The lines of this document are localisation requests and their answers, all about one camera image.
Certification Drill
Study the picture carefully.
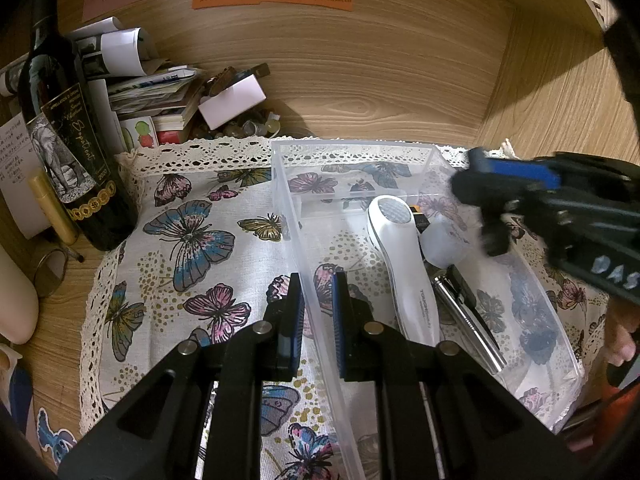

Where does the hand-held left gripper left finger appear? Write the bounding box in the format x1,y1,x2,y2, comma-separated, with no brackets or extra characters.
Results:
57,272,307,480

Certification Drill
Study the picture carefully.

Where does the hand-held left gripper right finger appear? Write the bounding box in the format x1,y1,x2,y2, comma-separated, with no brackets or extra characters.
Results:
332,271,576,480

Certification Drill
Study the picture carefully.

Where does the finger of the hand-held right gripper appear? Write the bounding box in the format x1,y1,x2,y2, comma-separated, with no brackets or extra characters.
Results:
451,169,532,257
469,148,561,194

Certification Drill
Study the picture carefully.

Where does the translucent white cap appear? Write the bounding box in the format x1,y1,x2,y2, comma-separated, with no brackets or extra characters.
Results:
419,219,471,269

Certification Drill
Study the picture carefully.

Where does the black clip pen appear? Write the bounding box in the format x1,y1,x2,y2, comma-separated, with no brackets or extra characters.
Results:
447,264,501,352

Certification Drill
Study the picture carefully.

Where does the clear plastic storage box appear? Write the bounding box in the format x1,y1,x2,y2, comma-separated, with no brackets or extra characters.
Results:
270,139,586,480

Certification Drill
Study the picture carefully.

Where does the black and orange battery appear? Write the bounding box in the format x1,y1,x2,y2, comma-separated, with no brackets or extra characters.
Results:
407,204,431,234

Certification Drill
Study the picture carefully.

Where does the white handheld massager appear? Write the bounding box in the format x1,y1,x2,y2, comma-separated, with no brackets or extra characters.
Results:
366,194,441,349

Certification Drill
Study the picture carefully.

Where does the silver metal tube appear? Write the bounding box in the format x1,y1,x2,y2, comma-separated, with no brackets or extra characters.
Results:
432,272,507,375

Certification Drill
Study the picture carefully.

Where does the person's right hand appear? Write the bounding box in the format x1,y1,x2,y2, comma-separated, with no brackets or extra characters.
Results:
606,305,640,367

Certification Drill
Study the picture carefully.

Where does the butterfly print lace tablecloth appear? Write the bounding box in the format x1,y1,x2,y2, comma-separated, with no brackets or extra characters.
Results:
80,137,617,480

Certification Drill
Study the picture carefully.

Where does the pile of small trinkets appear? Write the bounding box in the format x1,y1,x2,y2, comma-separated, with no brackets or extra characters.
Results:
200,62,287,139

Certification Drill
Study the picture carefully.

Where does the blank white card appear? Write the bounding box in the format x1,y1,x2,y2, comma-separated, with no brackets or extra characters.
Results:
198,74,266,130

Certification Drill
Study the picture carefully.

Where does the card with red green print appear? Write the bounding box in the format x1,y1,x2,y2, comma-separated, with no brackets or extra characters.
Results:
120,116,162,154

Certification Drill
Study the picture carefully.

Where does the small round mirror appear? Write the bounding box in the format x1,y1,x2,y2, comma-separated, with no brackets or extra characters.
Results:
34,249,84,299

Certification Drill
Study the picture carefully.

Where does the gold tube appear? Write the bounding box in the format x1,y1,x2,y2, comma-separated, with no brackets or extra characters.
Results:
27,172,79,244

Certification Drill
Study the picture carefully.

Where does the pile of papers and booklets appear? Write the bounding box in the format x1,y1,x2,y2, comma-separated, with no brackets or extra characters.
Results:
0,17,206,147

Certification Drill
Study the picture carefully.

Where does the blue cartoon sticker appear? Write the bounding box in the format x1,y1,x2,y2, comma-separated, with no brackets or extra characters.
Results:
36,412,76,467

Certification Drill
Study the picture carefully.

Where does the pale pink cylinder mug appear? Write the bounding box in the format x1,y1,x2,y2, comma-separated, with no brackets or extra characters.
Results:
0,247,40,346

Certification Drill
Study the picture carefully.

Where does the dark wine bottle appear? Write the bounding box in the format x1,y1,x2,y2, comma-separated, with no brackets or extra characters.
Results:
19,0,139,252

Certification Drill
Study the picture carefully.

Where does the white handwritten note paper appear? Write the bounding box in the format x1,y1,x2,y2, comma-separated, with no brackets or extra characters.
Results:
0,120,52,239

